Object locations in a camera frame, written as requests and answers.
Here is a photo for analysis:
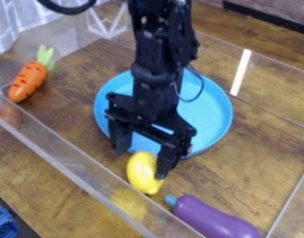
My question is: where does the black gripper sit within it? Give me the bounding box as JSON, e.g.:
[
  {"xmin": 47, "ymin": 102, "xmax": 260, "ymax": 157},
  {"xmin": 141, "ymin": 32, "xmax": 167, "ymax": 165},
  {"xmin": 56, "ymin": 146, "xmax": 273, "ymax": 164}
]
[{"xmin": 105, "ymin": 64, "xmax": 196, "ymax": 179}]

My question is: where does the yellow toy lemon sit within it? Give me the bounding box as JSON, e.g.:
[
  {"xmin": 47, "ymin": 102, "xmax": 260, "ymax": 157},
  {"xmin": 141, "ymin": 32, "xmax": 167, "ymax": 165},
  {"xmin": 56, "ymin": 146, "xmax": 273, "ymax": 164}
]
[{"xmin": 127, "ymin": 152, "xmax": 164, "ymax": 195}]

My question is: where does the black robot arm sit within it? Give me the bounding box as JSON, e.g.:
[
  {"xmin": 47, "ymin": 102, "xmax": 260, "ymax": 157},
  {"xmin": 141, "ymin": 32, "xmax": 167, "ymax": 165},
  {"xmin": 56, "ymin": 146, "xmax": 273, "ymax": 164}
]
[{"xmin": 105, "ymin": 0, "xmax": 199, "ymax": 179}]

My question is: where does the blue round tray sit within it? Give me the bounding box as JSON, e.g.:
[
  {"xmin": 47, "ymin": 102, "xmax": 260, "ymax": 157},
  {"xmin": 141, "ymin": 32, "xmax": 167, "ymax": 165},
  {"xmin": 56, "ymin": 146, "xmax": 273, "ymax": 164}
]
[{"xmin": 93, "ymin": 70, "xmax": 233, "ymax": 158}]

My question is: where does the purple toy eggplant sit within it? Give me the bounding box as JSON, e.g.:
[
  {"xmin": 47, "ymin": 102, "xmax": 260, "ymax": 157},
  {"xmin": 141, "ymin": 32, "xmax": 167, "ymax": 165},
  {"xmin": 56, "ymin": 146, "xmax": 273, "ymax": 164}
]
[{"xmin": 165, "ymin": 194, "xmax": 261, "ymax": 238}]

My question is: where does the orange toy carrot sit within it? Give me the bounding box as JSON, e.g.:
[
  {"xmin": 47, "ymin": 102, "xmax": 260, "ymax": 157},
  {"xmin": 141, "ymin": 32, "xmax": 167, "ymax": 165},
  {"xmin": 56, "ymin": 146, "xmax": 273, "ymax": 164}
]
[{"xmin": 9, "ymin": 45, "xmax": 55, "ymax": 102}]

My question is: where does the blue object at corner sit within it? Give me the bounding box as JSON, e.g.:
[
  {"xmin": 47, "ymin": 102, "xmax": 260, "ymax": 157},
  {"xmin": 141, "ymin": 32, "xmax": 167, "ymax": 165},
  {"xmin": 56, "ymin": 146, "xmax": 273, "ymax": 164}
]
[{"xmin": 0, "ymin": 205, "xmax": 20, "ymax": 238}]

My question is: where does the clear acrylic enclosure wall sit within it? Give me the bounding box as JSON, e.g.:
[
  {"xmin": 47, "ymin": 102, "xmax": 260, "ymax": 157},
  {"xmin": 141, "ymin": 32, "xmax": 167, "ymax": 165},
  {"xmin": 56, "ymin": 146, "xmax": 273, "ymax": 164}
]
[{"xmin": 0, "ymin": 0, "xmax": 304, "ymax": 238}]

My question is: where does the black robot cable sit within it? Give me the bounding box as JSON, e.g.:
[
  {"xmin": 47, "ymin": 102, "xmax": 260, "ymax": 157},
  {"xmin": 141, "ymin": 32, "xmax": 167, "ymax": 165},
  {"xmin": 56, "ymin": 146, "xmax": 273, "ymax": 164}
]
[{"xmin": 35, "ymin": 0, "xmax": 205, "ymax": 103}]

